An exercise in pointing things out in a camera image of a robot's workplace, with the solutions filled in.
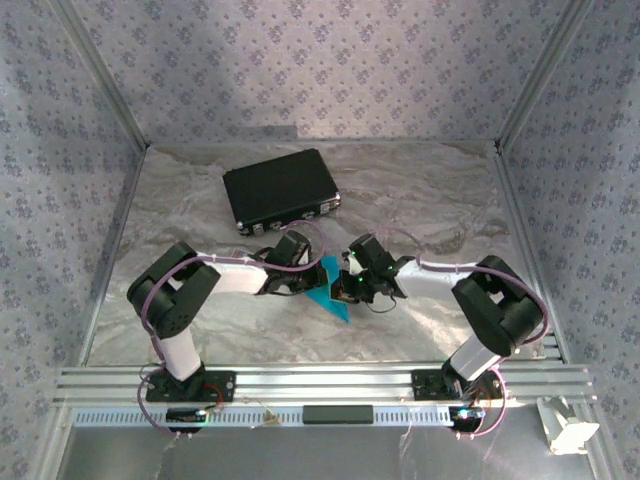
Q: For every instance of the blue square paper sheet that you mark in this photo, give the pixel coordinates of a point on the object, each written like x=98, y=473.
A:
x=327, y=305

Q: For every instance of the right robot arm, white and black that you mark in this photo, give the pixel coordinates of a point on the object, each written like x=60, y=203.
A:
x=435, y=280

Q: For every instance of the left robot arm, white and black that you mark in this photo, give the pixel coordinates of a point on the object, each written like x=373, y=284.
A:
x=230, y=277

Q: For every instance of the black hard case, chrome latches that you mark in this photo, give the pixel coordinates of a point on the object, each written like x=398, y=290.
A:
x=275, y=187

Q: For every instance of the black rectangular block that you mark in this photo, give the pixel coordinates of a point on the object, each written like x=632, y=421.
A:
x=337, y=415

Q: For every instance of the aluminium mounting rail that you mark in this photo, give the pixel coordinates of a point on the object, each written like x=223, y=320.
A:
x=325, y=385

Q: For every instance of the aluminium back rail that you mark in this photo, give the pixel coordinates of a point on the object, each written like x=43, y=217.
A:
x=400, y=143

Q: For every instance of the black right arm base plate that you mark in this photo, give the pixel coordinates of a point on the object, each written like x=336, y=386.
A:
x=425, y=385

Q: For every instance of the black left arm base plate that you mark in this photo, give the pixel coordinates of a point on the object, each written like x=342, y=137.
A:
x=225, y=387

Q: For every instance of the aluminium side rail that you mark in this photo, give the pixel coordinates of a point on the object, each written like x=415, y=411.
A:
x=112, y=250
x=525, y=250

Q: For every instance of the aluminium corner post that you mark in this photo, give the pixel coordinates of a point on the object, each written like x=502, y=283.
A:
x=542, y=75
x=101, y=75

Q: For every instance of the white plastic bracket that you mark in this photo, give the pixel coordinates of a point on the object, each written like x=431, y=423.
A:
x=570, y=435

